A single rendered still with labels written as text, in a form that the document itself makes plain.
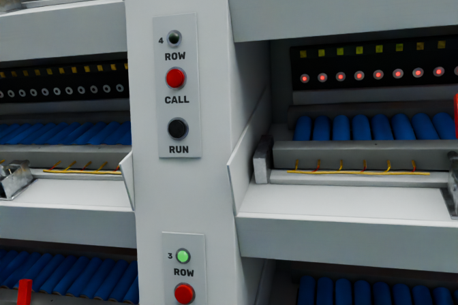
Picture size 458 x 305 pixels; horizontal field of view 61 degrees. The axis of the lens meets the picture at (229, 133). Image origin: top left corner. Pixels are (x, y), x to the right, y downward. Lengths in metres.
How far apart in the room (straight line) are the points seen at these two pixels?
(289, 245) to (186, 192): 0.10
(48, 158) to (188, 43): 0.24
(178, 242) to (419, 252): 0.20
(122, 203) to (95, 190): 0.05
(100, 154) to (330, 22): 0.27
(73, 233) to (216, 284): 0.16
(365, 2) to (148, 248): 0.28
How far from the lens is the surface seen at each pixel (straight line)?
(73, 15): 0.41
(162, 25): 0.35
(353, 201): 0.35
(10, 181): 0.47
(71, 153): 0.47
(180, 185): 0.35
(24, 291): 0.52
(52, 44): 0.43
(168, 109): 0.34
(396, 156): 0.38
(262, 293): 0.46
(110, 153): 0.45
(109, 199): 0.41
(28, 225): 0.46
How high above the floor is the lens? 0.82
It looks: 4 degrees down
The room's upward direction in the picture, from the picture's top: 2 degrees counter-clockwise
